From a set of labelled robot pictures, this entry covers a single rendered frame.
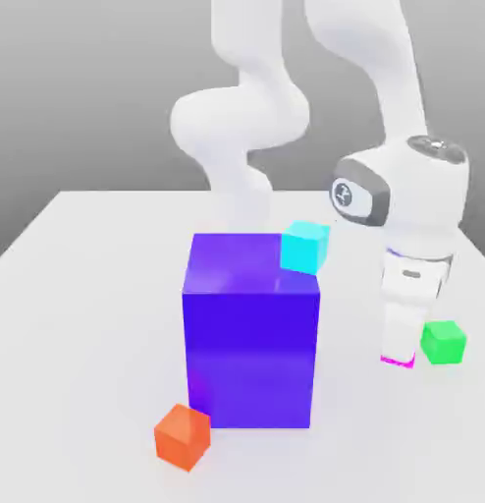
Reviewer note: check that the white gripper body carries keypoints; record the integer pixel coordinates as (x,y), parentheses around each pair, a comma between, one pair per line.
(411,287)

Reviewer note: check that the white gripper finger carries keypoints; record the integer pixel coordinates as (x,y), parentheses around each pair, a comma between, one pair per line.
(401,332)

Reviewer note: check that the small magenta cube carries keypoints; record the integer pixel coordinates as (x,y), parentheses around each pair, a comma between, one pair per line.
(397,362)

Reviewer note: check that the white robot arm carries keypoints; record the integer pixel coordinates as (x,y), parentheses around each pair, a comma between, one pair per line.
(242,118)

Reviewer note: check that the small green cube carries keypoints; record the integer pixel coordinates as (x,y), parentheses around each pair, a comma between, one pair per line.
(442,342)

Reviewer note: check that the small cyan cube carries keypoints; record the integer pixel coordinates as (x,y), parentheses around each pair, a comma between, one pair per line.
(301,251)

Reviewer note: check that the small orange cube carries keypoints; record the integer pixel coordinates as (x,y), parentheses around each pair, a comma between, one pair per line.
(179,442)

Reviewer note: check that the large purple box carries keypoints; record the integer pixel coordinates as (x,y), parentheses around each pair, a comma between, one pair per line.
(250,346)

